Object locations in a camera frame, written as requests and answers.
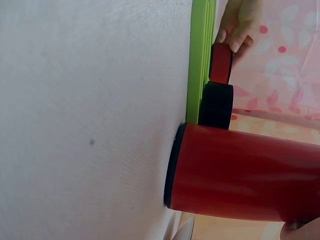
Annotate black flask stopper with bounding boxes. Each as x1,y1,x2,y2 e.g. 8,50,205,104
199,81,235,130

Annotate person's right hand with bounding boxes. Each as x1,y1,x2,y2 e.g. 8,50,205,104
279,216,320,240

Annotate red flask cap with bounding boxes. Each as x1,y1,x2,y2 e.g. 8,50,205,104
209,42,234,84

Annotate person's left hand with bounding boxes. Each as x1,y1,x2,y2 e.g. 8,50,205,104
215,0,264,54

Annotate red vacuum flask black base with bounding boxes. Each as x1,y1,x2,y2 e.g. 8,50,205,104
163,122,320,226

